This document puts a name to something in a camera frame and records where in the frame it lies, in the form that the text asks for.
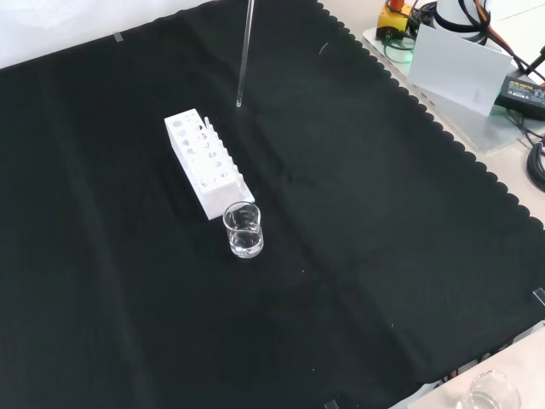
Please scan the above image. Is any clear glass rod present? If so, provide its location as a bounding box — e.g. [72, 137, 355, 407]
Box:
[235, 0, 256, 108]

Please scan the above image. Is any clear glass beaker with water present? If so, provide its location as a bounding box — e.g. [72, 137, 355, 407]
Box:
[222, 201, 265, 260]

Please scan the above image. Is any white test tube rack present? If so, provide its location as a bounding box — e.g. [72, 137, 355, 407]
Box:
[163, 108, 256, 221]

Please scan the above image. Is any black bench cloth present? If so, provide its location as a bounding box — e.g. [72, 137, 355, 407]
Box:
[0, 0, 545, 409]

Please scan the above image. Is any yellow stop button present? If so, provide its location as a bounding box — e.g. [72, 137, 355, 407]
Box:
[377, 0, 416, 37]

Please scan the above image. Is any black power adapter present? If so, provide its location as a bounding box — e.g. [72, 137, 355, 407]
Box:
[493, 72, 545, 111]

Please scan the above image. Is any empty round glass vessel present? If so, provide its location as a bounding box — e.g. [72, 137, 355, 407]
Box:
[457, 369, 521, 409]

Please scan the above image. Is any grey metal base plate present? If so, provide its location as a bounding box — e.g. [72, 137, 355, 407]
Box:
[361, 25, 545, 154]

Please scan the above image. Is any black cable bundle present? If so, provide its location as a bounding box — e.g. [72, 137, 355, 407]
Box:
[526, 141, 545, 193]

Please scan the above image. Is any orange cable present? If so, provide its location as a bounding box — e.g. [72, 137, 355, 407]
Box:
[475, 0, 523, 60]

